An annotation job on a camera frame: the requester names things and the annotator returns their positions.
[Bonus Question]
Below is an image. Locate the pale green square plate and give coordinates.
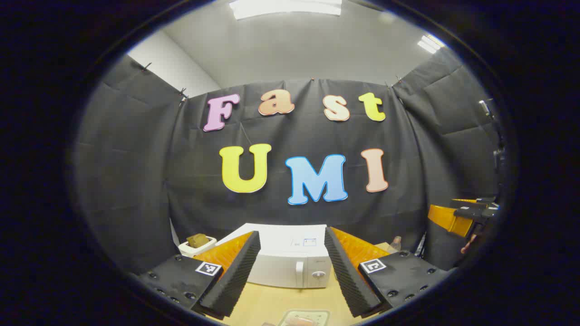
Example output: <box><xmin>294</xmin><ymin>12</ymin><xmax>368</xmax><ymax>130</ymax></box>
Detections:
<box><xmin>279</xmin><ymin>309</ymin><xmax>330</xmax><ymax>326</ymax></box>

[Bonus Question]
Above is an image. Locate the large ceiling light panel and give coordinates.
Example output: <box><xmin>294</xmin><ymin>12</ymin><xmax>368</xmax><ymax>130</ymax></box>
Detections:
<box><xmin>229</xmin><ymin>0</ymin><xmax>343</xmax><ymax>19</ymax></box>

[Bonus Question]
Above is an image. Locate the small ceiling light panel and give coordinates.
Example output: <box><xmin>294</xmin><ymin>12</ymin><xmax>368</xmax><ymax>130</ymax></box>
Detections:
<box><xmin>417</xmin><ymin>35</ymin><xmax>447</xmax><ymax>54</ymax></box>

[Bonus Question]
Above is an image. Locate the black backdrop cloth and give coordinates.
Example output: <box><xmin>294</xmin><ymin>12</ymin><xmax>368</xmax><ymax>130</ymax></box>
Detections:
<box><xmin>75</xmin><ymin>48</ymin><xmax>503</xmax><ymax>274</ymax></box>

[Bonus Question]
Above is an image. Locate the white toaster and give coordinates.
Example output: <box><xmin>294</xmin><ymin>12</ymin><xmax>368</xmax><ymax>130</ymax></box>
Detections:
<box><xmin>178</xmin><ymin>235</ymin><xmax>217</xmax><ymax>259</ymax></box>

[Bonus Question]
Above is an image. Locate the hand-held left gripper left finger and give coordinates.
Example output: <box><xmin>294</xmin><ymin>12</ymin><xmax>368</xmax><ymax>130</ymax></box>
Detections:
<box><xmin>136</xmin><ymin>231</ymin><xmax>261</xmax><ymax>317</ymax></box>

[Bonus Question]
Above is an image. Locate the white microwave oven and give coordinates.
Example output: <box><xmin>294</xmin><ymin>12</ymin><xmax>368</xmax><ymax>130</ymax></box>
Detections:
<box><xmin>215</xmin><ymin>223</ymin><xmax>334</xmax><ymax>289</ymax></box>

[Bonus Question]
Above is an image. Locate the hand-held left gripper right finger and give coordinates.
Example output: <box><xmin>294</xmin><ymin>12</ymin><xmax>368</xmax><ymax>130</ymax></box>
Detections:
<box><xmin>324</xmin><ymin>226</ymin><xmax>454</xmax><ymax>317</ymax></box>

